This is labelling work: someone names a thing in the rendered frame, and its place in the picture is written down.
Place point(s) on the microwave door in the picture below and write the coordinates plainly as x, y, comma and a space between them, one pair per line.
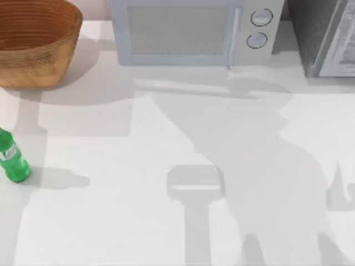
177, 30

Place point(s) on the microwave knob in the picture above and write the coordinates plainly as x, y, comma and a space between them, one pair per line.
257, 40
261, 17

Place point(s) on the pale microwave oven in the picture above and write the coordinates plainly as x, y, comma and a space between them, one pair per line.
274, 33

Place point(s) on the wooden basket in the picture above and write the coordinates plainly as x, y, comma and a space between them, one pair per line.
33, 63

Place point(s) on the green bottle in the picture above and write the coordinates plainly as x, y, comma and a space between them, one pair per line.
15, 164

